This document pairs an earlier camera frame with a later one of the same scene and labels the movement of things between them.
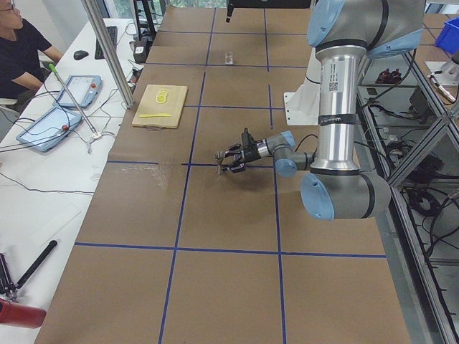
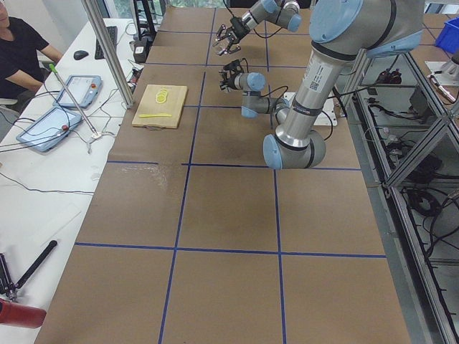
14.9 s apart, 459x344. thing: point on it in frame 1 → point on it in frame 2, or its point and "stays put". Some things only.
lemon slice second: x=165 y=94 stays put
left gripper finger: x=234 y=150 → x=224 y=74
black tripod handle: x=51 y=245 stays put
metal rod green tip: x=56 y=72 stays put
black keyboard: x=112 y=31 stays put
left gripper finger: x=235 y=167 → x=224 y=86
